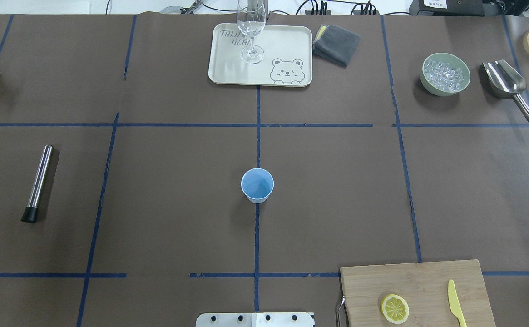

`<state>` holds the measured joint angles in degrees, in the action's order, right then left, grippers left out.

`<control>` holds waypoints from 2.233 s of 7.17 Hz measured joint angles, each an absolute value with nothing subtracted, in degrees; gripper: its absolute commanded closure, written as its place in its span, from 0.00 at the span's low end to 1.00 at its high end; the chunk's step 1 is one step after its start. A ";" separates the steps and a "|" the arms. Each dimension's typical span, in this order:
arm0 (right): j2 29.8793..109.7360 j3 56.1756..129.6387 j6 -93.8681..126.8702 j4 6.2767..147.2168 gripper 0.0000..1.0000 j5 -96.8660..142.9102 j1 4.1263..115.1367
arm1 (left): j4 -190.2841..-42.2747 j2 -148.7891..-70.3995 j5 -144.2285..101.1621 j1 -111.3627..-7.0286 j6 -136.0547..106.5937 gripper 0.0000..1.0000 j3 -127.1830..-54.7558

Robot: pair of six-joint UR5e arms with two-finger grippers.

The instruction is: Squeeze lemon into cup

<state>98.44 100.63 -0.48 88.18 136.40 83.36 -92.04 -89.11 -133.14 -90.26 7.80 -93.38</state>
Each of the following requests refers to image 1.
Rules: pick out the light blue plastic cup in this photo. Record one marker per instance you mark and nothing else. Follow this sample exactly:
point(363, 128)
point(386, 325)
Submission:
point(257, 185)

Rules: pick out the lemon slice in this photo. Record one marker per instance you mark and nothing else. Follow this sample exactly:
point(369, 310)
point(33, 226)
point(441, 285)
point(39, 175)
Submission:
point(395, 309)

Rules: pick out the cream bear serving tray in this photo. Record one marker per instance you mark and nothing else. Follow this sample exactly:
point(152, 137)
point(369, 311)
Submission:
point(287, 56)

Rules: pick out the folded grey cloth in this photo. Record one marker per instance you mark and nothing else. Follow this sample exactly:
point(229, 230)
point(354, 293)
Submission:
point(335, 44)

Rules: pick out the clear wine glass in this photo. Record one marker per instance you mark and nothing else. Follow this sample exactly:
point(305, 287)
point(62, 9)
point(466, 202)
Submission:
point(251, 20)

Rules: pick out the green bowl of ice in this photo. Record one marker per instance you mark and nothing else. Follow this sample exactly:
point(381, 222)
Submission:
point(444, 74)

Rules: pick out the bamboo cutting board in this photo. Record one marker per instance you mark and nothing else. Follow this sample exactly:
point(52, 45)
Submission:
point(422, 285)

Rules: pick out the yellow plastic knife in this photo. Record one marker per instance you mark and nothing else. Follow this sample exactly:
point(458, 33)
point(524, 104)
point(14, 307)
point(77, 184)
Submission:
point(454, 303)

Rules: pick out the steel muddler black tip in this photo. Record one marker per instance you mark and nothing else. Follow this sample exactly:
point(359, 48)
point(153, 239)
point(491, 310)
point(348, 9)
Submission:
point(30, 214)

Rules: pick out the steel ice scoop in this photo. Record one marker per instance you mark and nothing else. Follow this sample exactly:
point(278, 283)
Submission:
point(507, 83)

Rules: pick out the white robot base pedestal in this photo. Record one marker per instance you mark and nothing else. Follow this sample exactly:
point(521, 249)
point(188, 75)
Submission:
point(256, 319)

